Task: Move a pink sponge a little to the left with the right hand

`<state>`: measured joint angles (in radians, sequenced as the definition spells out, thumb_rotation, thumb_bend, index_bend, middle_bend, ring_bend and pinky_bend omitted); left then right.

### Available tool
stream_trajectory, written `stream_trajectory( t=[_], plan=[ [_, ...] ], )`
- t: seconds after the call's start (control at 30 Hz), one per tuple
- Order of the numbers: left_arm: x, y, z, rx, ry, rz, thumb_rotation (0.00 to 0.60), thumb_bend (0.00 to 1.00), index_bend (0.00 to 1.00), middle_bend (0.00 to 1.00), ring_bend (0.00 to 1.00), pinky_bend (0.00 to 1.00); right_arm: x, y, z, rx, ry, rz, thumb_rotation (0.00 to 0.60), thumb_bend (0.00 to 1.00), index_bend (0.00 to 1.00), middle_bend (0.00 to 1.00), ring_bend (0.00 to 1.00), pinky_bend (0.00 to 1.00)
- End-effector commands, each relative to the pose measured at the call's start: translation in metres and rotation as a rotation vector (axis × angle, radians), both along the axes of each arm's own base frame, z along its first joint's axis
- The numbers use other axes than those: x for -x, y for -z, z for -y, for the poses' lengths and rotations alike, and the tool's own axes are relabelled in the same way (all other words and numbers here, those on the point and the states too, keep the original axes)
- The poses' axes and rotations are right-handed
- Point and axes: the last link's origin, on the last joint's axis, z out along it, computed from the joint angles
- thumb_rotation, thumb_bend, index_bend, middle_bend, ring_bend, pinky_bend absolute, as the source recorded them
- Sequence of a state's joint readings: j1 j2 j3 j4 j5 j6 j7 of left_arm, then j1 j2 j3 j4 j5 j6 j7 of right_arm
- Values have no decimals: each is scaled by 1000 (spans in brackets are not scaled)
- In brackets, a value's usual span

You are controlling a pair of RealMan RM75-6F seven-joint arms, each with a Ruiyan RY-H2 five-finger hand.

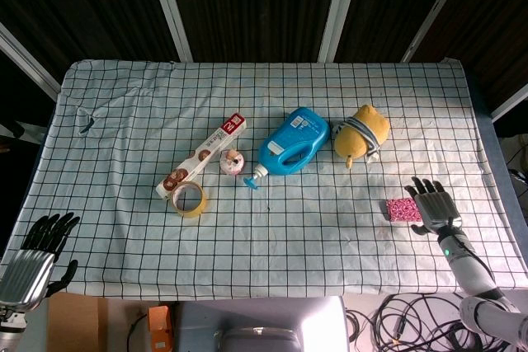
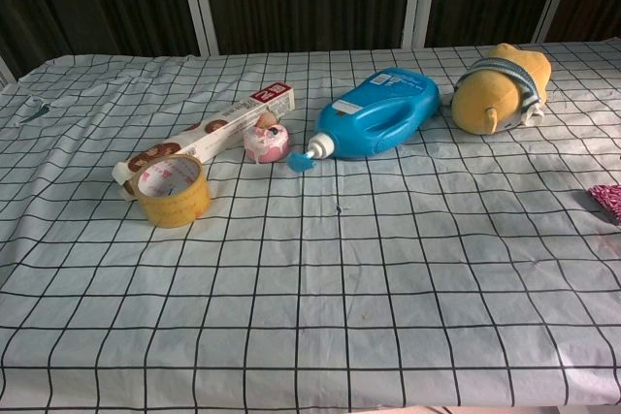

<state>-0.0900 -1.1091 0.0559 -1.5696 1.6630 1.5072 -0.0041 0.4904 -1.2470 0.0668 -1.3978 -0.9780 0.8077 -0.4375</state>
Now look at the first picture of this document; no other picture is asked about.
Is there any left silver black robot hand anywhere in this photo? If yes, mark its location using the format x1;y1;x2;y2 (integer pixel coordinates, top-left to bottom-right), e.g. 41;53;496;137
0;212;82;314

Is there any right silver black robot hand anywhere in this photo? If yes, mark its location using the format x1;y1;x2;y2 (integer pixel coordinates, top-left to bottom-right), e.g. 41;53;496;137
403;176;463;238

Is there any pink sponge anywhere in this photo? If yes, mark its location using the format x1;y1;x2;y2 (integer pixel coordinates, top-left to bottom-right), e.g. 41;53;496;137
385;197;423;223

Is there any brown cardboard box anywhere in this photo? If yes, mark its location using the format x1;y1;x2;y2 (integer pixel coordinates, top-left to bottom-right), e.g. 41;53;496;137
45;292;109;352

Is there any yellow plush toy striped scarf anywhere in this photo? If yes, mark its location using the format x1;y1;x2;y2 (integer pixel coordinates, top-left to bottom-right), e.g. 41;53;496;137
332;104;391;169

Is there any orange small box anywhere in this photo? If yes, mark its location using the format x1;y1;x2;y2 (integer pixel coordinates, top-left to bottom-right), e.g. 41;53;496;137
148;305;173;352

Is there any blue detergent pump bottle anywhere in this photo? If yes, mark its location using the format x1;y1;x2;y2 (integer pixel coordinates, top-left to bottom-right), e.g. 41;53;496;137
243;106;332;191

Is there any white black checkered tablecloth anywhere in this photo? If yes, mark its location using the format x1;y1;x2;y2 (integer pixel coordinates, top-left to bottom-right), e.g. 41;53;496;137
0;59;528;302

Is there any yellow tape roll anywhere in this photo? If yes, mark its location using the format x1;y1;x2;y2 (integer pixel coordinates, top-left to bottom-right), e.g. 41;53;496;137
171;181;209;219

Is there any grey robot torso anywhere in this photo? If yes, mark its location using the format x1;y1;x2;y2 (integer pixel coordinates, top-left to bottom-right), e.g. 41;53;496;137
176;296;351;352

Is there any small pink cupcake toy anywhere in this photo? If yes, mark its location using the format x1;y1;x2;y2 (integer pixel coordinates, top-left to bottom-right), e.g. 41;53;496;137
219;148;246;176

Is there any long white cling film box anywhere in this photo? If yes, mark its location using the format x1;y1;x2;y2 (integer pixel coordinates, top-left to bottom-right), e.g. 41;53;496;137
155;112;248;199

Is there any tangled black cable bundle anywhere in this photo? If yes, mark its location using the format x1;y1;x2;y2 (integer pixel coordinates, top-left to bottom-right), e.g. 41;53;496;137
345;292;528;352

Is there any thin black cable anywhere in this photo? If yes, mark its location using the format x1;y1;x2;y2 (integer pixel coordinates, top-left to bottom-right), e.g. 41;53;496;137
126;313;149;352

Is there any white frame post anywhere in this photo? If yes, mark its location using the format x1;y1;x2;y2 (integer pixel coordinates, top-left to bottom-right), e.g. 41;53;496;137
401;0;474;63
0;21;62;101
490;82;528;123
317;0;365;63
144;0;194;63

